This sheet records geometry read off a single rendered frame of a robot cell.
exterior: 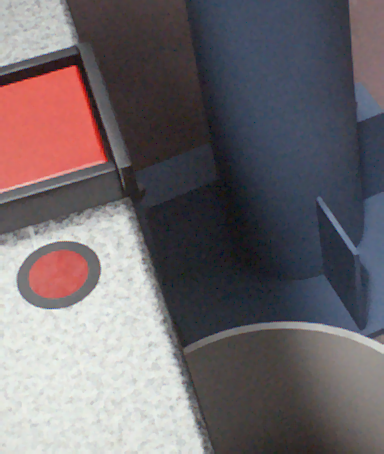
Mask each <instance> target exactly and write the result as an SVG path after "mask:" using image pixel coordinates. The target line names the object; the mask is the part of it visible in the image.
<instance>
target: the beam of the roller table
mask: <svg viewBox="0 0 384 454"><path fill-rule="evenodd" d="M79 43H83V42H82V39H80V36H79V33H78V30H77V26H76V23H75V20H74V17H73V14H72V11H71V7H70V4H69V1H68V0H0V67H1V66H4V65H8V64H11V63H16V62H19V60H23V59H26V58H30V57H34V56H38V55H41V54H45V53H49V52H53V51H56V50H60V49H63V48H68V47H71V46H77V47H78V44H79ZM63 240H69V241H76V242H80V243H84V244H86V245H88V246H89V248H91V249H92V250H93V251H94V252H95V253H96V255H97V256H98V258H100V261H101V267H102V273H101V277H100V280H98V284H97V285H96V287H95V289H94V290H93V291H92V292H91V293H90V294H89V295H88V296H87V297H86V299H84V300H83V301H80V302H79V303H77V304H75V305H72V306H70V307H67V308H61V309H51V310H50V309H41V308H38V307H35V306H33V305H30V304H28V303H27V302H26V301H25V300H23V297H22V296H21V295H20V293H19V291H18V288H17V273H18V271H19V268H20V266H21V263H22V262H23V260H24V259H25V258H26V257H27V256H28V255H29V254H30V253H33V252H34V251H35V250H37V249H39V248H40V246H42V245H45V244H47V243H51V242H55V241H63ZM0 454H217V452H215V447H214V444H213V441H212V438H211V435H210V431H209V428H208V425H207V422H206V419H205V415H204V412H203V409H202V406H201V403H200V399H198V396H197V393H196V390H195V387H194V383H193V379H192V376H191V373H190V370H189V367H188V363H187V360H186V357H185V354H184V351H183V347H181V344H180V341H179V338H178V335H177V332H176V328H175V325H174V322H173V318H172V315H171V311H170V308H169V305H168V302H167V299H165V295H164V292H163V289H162V286H161V283H160V279H159V276H158V273H157V270H156V267H155V264H154V260H153V257H152V253H151V250H150V246H148V243H147V240H146V237H145V234H144V231H143V227H142V224H141V221H140V218H139V215H138V211H137V208H136V205H135V202H134V199H133V195H130V196H126V195H125V194H124V198H123V199H120V200H117V201H112V202H109V203H106V204H102V205H98V206H95V207H91V208H88V209H85V210H80V211H77V212H73V214H70V215H67V216H62V217H59V218H56V219H52V220H49V221H44V222H41V223H38V224H34V225H30V226H27V227H23V228H20V229H16V231H12V232H9V233H5V234H2V235H0Z"/></svg>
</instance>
